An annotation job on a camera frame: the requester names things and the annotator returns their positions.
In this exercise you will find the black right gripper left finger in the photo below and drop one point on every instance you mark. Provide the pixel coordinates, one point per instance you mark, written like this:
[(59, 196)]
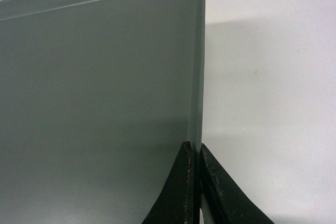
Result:
[(175, 203)]

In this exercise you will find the grey silver rectangular tray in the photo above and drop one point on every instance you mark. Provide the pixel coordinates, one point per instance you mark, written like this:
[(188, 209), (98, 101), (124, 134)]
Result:
[(97, 96)]

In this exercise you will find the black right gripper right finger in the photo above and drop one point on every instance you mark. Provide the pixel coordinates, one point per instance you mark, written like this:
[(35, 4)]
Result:
[(222, 199)]

